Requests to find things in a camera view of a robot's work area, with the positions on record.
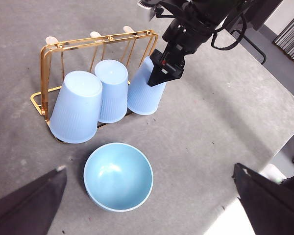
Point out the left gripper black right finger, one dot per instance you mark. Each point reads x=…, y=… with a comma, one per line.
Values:
x=272, y=210

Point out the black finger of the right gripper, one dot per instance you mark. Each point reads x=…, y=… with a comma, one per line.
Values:
x=159, y=77

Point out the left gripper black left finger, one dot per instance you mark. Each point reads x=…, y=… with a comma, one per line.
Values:
x=27, y=210

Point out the blue ribbed plastic cup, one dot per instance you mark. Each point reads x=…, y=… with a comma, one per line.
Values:
x=112, y=80
x=76, y=107
x=142, y=98

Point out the blue ribbed bowl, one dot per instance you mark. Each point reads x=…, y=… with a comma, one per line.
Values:
x=117, y=178

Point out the grey corrugated panel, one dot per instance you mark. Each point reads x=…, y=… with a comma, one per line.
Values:
x=291, y=41

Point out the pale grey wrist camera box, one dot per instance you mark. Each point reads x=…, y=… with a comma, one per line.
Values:
x=153, y=13

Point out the black tube frame leg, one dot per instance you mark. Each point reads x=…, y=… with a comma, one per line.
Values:
x=262, y=58

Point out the dark grey post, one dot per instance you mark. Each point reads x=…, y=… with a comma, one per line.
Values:
x=262, y=14

